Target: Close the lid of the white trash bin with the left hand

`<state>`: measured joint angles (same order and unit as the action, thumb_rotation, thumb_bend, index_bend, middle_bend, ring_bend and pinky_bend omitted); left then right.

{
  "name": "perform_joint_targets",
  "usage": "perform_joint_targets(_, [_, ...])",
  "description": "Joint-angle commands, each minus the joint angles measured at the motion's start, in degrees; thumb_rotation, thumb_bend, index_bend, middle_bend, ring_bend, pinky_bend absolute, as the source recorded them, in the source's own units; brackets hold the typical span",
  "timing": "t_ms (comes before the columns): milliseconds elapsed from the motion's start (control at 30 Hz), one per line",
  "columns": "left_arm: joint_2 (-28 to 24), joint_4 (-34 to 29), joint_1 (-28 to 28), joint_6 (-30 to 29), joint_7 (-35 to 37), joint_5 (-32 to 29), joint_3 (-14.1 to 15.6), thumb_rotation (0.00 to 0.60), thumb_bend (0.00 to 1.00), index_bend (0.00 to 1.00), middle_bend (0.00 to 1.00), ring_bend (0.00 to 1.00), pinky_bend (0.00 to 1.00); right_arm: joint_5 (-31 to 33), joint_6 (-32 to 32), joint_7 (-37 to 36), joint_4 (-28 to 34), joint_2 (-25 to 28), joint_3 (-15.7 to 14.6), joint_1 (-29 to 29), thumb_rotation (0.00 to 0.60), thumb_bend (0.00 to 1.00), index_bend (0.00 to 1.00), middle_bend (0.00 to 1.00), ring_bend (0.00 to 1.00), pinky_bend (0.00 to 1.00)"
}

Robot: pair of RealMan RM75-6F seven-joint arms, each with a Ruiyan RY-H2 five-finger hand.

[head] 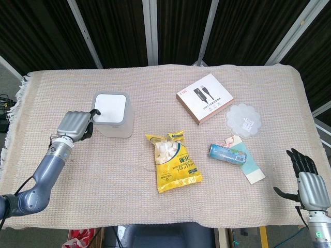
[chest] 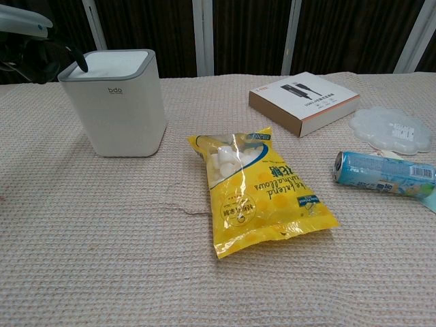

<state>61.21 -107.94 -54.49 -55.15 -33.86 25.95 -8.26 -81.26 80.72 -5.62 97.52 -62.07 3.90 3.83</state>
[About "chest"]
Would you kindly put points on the white metal frame bar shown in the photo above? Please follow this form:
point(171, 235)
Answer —
point(203, 37)
point(291, 37)
point(95, 24)
point(408, 34)

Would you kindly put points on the beige woven tablecloth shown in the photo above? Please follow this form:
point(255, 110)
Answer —
point(102, 238)

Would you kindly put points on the white mini trash bin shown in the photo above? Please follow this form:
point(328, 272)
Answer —
point(126, 119)

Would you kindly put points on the blue drink can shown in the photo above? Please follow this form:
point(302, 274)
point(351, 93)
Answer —
point(381, 172)

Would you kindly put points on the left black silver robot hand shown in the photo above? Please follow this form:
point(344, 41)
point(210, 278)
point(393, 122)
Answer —
point(27, 54)

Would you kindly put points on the translucent flower-shaped plastic lid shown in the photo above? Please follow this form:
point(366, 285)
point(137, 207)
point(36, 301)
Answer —
point(385, 129)

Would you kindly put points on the yellow marshmallow bag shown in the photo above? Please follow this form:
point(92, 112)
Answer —
point(259, 194)

